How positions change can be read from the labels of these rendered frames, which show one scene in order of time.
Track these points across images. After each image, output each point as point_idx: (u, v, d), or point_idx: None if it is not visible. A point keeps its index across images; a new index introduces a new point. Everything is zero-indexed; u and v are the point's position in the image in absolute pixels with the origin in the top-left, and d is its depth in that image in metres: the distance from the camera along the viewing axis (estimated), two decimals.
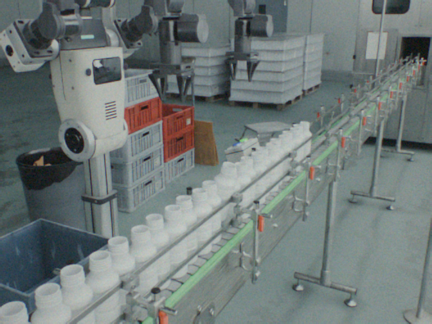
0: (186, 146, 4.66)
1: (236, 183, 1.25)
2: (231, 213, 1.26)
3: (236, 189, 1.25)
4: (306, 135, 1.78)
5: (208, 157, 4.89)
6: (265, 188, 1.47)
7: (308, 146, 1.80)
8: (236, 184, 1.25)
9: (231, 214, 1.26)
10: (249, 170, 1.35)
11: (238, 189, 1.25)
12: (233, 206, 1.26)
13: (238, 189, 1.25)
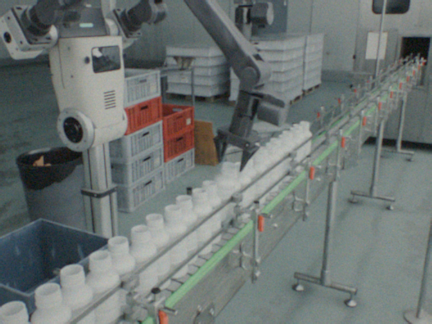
0: (186, 146, 4.66)
1: (236, 183, 1.25)
2: (231, 213, 1.26)
3: (236, 189, 1.25)
4: (306, 135, 1.78)
5: (208, 157, 4.89)
6: (265, 188, 1.47)
7: (308, 146, 1.80)
8: (236, 184, 1.25)
9: (231, 214, 1.26)
10: (249, 170, 1.35)
11: (238, 189, 1.25)
12: (233, 206, 1.26)
13: (238, 189, 1.25)
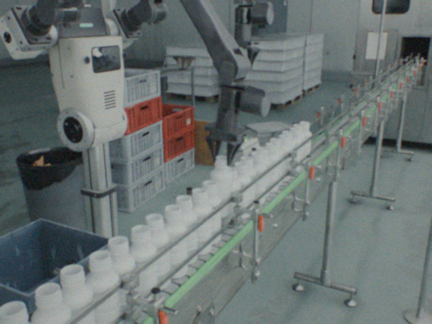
0: (186, 146, 4.66)
1: (236, 183, 1.25)
2: (231, 213, 1.26)
3: (236, 189, 1.25)
4: (306, 135, 1.78)
5: (208, 157, 4.89)
6: (265, 188, 1.47)
7: (308, 146, 1.80)
8: (236, 184, 1.25)
9: (231, 214, 1.26)
10: (249, 170, 1.35)
11: (238, 189, 1.25)
12: (233, 206, 1.26)
13: (238, 189, 1.25)
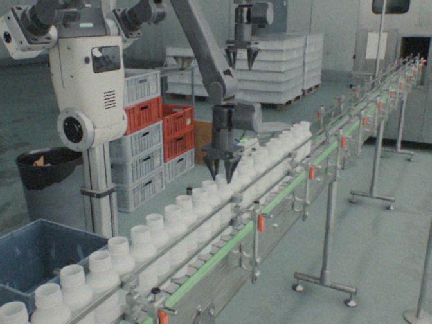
0: (186, 146, 4.66)
1: (236, 183, 1.25)
2: (233, 213, 1.26)
3: (237, 189, 1.25)
4: (306, 135, 1.78)
5: None
6: (265, 188, 1.47)
7: (308, 146, 1.80)
8: (237, 184, 1.25)
9: (233, 214, 1.26)
10: (249, 170, 1.35)
11: (239, 189, 1.25)
12: (234, 206, 1.26)
13: (240, 189, 1.25)
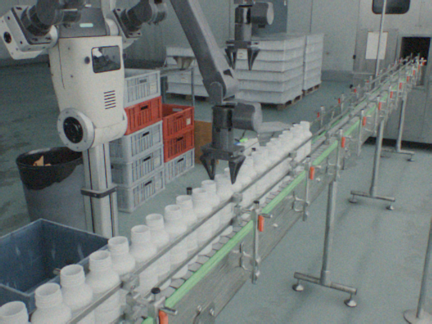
0: (186, 146, 4.66)
1: (237, 183, 1.25)
2: (234, 213, 1.26)
3: (238, 189, 1.25)
4: (306, 135, 1.78)
5: None
6: (265, 188, 1.47)
7: (308, 146, 1.80)
8: (238, 184, 1.25)
9: (234, 214, 1.26)
10: (249, 170, 1.35)
11: (240, 189, 1.25)
12: None
13: (240, 189, 1.26)
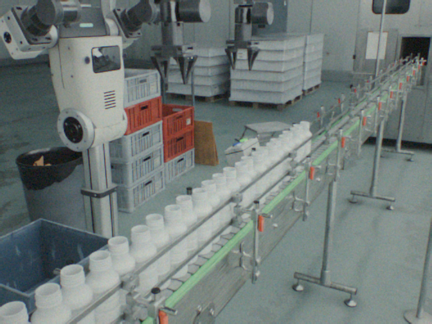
0: (186, 146, 4.66)
1: (235, 183, 1.25)
2: None
3: (234, 189, 1.25)
4: (306, 135, 1.78)
5: (208, 157, 4.89)
6: (265, 188, 1.47)
7: (308, 146, 1.80)
8: (235, 184, 1.25)
9: None
10: (249, 170, 1.35)
11: (237, 189, 1.25)
12: (232, 206, 1.26)
13: (237, 189, 1.25)
